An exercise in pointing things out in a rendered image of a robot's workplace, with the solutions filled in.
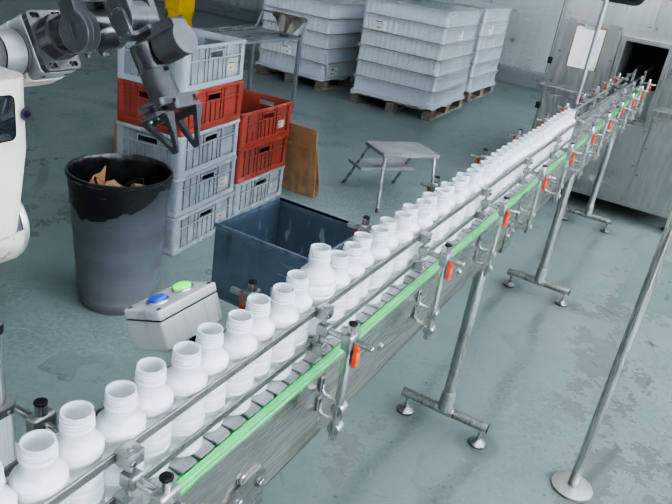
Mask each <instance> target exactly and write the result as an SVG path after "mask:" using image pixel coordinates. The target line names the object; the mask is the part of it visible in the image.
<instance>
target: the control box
mask: <svg viewBox="0 0 672 504"><path fill-rule="evenodd" d="M189 282H190V283H191V286H190V287H188V288H185V289H180V290H174V289H173V286H174V285H173V286H171V287H169V288H167V289H165V290H163V291H161V292H159V293H163V294H166V296H167V298H166V299H164V300H162V301H159V302H154V303H149V302H148V298H147V299H145V300H142V301H140V302H138V303H136V304H134V305H132V306H130V307H128V308H126V309H125V310H124V312H125V316H126V318H127V324H128V328H129V332H130V336H131V340H132V344H133V347H134V348H135V349H144V350H155V351H165V352H169V351H170V350H172V349H173V346H174V345H175V344H176V343H178V342H180V341H193V342H195V338H196V331H197V330H198V329H197V327H198V326H199V325H200V324H201V323H204V322H215V323H217V322H218V321H220V320H222V313H221V309H220V304H219V299H218V295H217V291H216V285H215V283H214V282H193V281H189ZM159 293H157V294H159Z"/></svg>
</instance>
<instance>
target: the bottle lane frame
mask: <svg viewBox="0 0 672 504"><path fill-rule="evenodd" d="M566 153H567V152H565V153H564V154H563V155H562V156H561V157H560V158H558V159H557V160H556V161H555V162H554V163H552V164H551V165H550V166H549V167H548V168H547V170H546V171H547V175H551V173H552V172H553V177H556V180H555V181H554V180H552V181H553V182H557V183H559V180H560V177H561V174H562V170H563V167H564V164H565V160H566V157H567V155H566ZM537 183H538V176H537V177H536V178H535V179H533V180H532V181H531V182H530V183H528V184H527V185H526V186H525V187H524V188H522V189H521V190H520V191H519V192H518V193H516V195H514V196H513V197H512V198H510V200H509V201H508V203H509V208H510V209H513V210H516V211H520V215H519V218H518V219H519V221H521V222H524V223H526V222H527V213H526V212H523V211H521V210H520V208H519V205H520V201H521V200H522V199H523V204H522V209H524V210H527V211H530V208H531V204H532V201H533V197H534V194H535V190H536V187H537ZM548 183H550V187H549V192H552V193H556V190H557V187H556V186H557V184H554V183H551V181H550V180H549V181H547V185H546V188H545V190H544V191H543V190H542V187H541V191H540V194H539V198H538V201H537V205H536V208H535V213H536V212H537V211H538V210H539V209H540V208H541V207H542V206H543V205H544V204H545V203H546V202H547V201H548V200H549V199H550V198H551V197H552V196H553V194H549V193H548V192H547V186H548ZM498 216H499V214H498V210H496V211H495V212H494V213H492V215H491V216H489V217H488V218H487V219H486V220H485V221H483V222H482V223H481V224H480V225H479V226H477V227H476V228H475V229H474V230H472V231H471V232H470V233H469V234H468V235H467V236H466V237H464V238H463V239H462V240H461V241H460V242H459V241H458V243H457V244H456V245H455V246H453V247H452V249H451V251H452V252H453V255H452V258H454V259H456V260H459V261H462V262H465V266H464V267H460V266H457V265H455V266H454V267H453V270H452V274H451V278H450V280H449V281H448V280H446V279H445V278H444V282H443V286H442V291H441V295H440V299H439V303H438V307H437V308H438V309H439V311H440V310H441V309H442V308H443V307H444V306H445V305H446V304H447V302H448V301H449V300H450V299H451V298H452V297H453V296H454V295H455V294H456V293H457V292H458V291H459V290H460V289H461V288H462V287H463V286H464V285H465V284H466V283H467V282H468V281H469V280H470V279H471V278H472V277H473V276H474V275H475V274H476V273H477V272H478V271H479V270H480V269H481V268H482V267H483V265H480V264H477V263H476V261H475V260H473V259H474V255H475V251H476V250H477V249H479V247H478V246H477V244H478V240H479V237H480V236H481V235H482V241H481V245H480V246H481V247H482V248H484V249H487V250H490V246H491V242H492V238H493V235H494V231H495V227H496V223H497V220H498ZM516 216H517V215H514V214H511V215H510V216H509V220H508V223H507V226H506V227H504V226H503V224H502V227H501V231H500V235H499V238H498V242H497V246H496V249H495V251H496V253H497V252H498V251H499V250H500V249H501V247H502V243H503V239H504V236H505V232H506V230H507V228H508V227H509V226H511V225H512V223H513V222H514V223H515V227H514V230H515V232H514V233H513V234H512V237H513V236H514V235H515V234H516V233H517V232H518V231H519V230H520V229H521V227H522V226H523V224H520V223H518V222H517V220H515V219H516ZM512 237H511V238H512ZM478 252H479V254H478V256H477V260H478V261H479V262H482V263H485V264H486V261H487V257H486V254H487V252H485V251H482V250H480V249H479V250H478ZM438 262H439V259H437V261H436V262H435V263H433V264H432V263H431V264H432V265H431V266H430V267H429V268H427V269H426V270H425V271H424V272H423V273H422V274H420V275H419V276H418V277H417V278H416V279H413V281H412V282H411V283H410V284H408V285H407V284H406V287H405V288H404V289H403V290H399V293H398V294H397V295H395V296H392V299H391V300H389V301H388V302H387V303H385V302H384V303H385V305H383V306H382V307H381V308H380V309H377V311H376V312H375V313H374V314H373V315H372V316H369V318H368V319H367V320H366V321H364V322H363V323H360V326H359V327H358V328H357V330H359V331H360V338H359V340H360V341H363V342H365V343H367V344H370V345H372V346H374V347H375V351H374V353H370V352H368V351H365V350H362V351H361V353H360V358H359V363H358V366H357V368H356V369H354V368H352V367H351V365H350V370H349V376H348V381H347V386H346V392H345V397H344V400H345V401H346V402H347V404H348V403H349V402H350V401H351V400H352V399H353V398H354V397H355V396H356V395H357V394H358V393H359V392H360V391H361V390H362V389H363V388H364V387H365V386H366V385H367V384H368V383H369V382H370V381H371V380H372V378H373V377H374V376H375V375H376V374H377V373H378V372H379V371H380V370H381V369H382V368H383V367H384V366H385V365H386V364H387V363H388V362H389V361H390V360H391V359H392V358H393V357H394V356H395V355H396V354H397V353H398V352H399V351H400V350H401V349H402V348H403V347H404V346H405V345H406V344H407V343H408V342H409V341H410V340H411V339H412V338H413V337H414V336H415V335H416V334H417V333H418V332H419V331H420V330H421V329H422V328H423V327H424V325H422V324H419V323H417V322H416V321H415V319H414V318H412V317H413V312H414V308H415V307H416V306H417V305H419V304H418V302H416V299H417V294H418V291H419V290H420V289H422V295H421V299H420V301H421V303H422V304H424V305H426V306H429V307H430V306H431V302H432V298H433V294H434V289H435V285H436V281H437V277H438V272H439V268H440V266H439V265H438ZM340 346H341V342H339V343H338V344H337V345H336V346H335V347H333V346H331V347H332V349H331V350H330V351H329V352H328V353H326V354H325V355H321V358H320V359H319V360H318V361H317V362H316V363H315V364H310V368H309V369H307V370H306V371H305V372H304V373H303V374H299V373H297V374H298V375H299V377H298V378H297V379H295V380H294V381H293V382H292V383H291V384H287V383H285V384H286V388H285V389H284V390H282V391H281V392H280V393H279V394H278V395H275V394H272V393H271V394H272V395H273V396H274V397H273V399H272V400H270V401H269V402H268V403H267V404H266V405H265V406H261V405H258V404H257V405H258V406H259V407H260V410H259V411H257V412H256V413H255V414H254V415H253V416H251V417H250V418H247V417H244V416H242V417H244V418H245V422H244V423H243V424H242V425H241V426H240V427H238V428H237V429H236V430H235V431H232V430H230V429H227V428H226V429H227V430H228V431H230V435H229V436H228V437H226V438H225V439H224V440H223V441H222V442H221V443H219V444H215V443H212V442H210V441H209V442H210V443H211V444H213V445H214V448H213V449H212V450H211V451H210V452H209V453H207V454H206V455H205V456H204V457H203V458H197V457H194V456H192V455H191V456H192V457H193V458H195V459H196V464H194V465H193V466H192V467H191V468H190V469H188V470H187V471H186V472H185V473H184V474H181V473H178V472H175V471H173V470H172V471H173V472H174V473H176V474H177V475H178V479H177V480H175V482H176V483H178V484H180V485H181V495H180V502H182V503H184V504H227V501H228V499H229V497H230V495H231V493H232V491H233V489H234V488H235V487H236V486H237V485H238V484H242V483H244V482H245V479H246V477H247V476H248V475H249V474H250V473H251V472H252V471H253V470H254V469H255V468H256V467H257V466H258V465H259V464H260V465H262V466H263V467H265V468H266V474H265V481H264V488H265V487H266V486H267V485H268V484H269V483H270V482H271V481H272V480H273V479H274V478H275V477H276V476H277V475H278V474H279V473H280V472H281V471H282V470H283V469H284V468H285V467H286V466H287V465H288V464H289V463H290V462H291V461H292V460H293V459H294V458H295V457H296V456H297V455H298V454H299V452H300V451H301V450H302V449H303V448H304V447H305V446H306V445H307V444H308V443H309V442H310V441H311V440H312V439H313V438H314V437H315V436H316V435H317V434H318V433H319V432H320V431H321V430H322V429H323V428H324V427H325V426H326V425H327V424H328V423H329V422H330V421H329V420H327V419H325V418H323V417H321V416H319V413H318V411H315V407H316V401H317V397H318V396H320V395H321V394H322V393H321V391H320V392H319V391H318V389H319V383H320V378H321V377H322V376H323V375H324V374H327V376H326V379H327V381H326V383H325V388H324V390H325V392H326V394H328V395H330V396H332V397H334V398H335V396H336V390H337V385H338V379H339V374H340V368H341V363H342V357H343V352H344V350H342V349H341V348H340Z"/></svg>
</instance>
